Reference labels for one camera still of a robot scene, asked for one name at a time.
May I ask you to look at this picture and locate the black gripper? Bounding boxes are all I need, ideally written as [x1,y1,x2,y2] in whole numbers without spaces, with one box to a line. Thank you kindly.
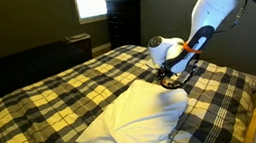
[155,64,180,91]

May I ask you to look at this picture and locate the white pillow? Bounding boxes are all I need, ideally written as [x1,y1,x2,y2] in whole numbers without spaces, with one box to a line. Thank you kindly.
[67,72,196,143]

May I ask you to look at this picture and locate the black dresser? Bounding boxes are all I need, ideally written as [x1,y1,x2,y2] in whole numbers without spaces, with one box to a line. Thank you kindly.
[104,0,149,52]

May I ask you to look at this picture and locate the small dark side table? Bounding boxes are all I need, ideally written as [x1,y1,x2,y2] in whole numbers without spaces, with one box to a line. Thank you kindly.
[64,31,95,63]

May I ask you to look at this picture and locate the bright window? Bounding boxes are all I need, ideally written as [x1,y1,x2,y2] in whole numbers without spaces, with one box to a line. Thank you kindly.
[73,0,117,26]

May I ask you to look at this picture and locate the yellow plaid bed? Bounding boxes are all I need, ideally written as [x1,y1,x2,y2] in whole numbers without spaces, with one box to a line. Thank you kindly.
[0,28,256,143]

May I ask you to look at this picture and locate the orange strap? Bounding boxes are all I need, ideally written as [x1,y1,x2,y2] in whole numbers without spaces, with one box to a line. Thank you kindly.
[180,39,203,58]

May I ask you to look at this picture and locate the thin black cable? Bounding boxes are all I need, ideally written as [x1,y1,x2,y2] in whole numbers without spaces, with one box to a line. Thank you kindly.
[209,0,255,34]

